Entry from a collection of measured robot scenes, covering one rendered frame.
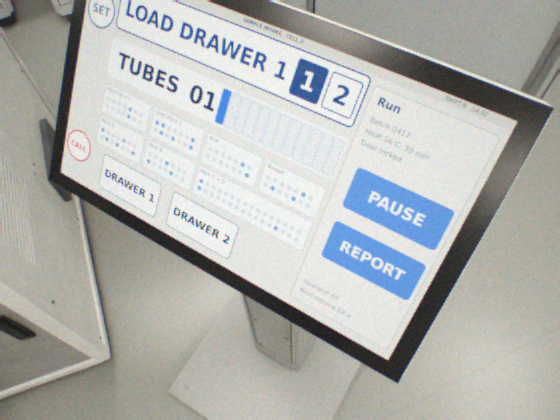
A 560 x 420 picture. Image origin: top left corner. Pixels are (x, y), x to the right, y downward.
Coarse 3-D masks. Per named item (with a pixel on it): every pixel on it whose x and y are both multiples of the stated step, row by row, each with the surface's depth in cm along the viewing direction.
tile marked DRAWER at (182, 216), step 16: (176, 192) 55; (176, 208) 56; (192, 208) 55; (176, 224) 57; (192, 224) 56; (208, 224) 55; (224, 224) 54; (192, 240) 56; (208, 240) 55; (224, 240) 54; (224, 256) 55
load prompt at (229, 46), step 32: (128, 0) 52; (160, 0) 50; (128, 32) 53; (160, 32) 51; (192, 32) 49; (224, 32) 48; (256, 32) 46; (224, 64) 49; (256, 64) 47; (288, 64) 46; (320, 64) 45; (288, 96) 47; (320, 96) 45; (352, 96) 44; (352, 128) 45
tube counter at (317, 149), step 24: (192, 96) 51; (216, 96) 50; (240, 96) 49; (216, 120) 51; (240, 120) 50; (264, 120) 48; (288, 120) 47; (264, 144) 49; (288, 144) 48; (312, 144) 47; (336, 144) 46; (312, 168) 48; (336, 168) 46
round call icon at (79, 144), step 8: (72, 128) 60; (72, 136) 60; (80, 136) 60; (88, 136) 59; (72, 144) 61; (80, 144) 60; (88, 144) 59; (72, 152) 61; (80, 152) 60; (88, 152) 60; (80, 160) 61; (88, 160) 60
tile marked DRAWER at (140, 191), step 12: (108, 156) 58; (108, 168) 59; (120, 168) 58; (132, 168) 57; (108, 180) 59; (120, 180) 59; (132, 180) 58; (144, 180) 57; (156, 180) 56; (108, 192) 60; (120, 192) 59; (132, 192) 58; (144, 192) 57; (156, 192) 57; (132, 204) 59; (144, 204) 58; (156, 204) 57
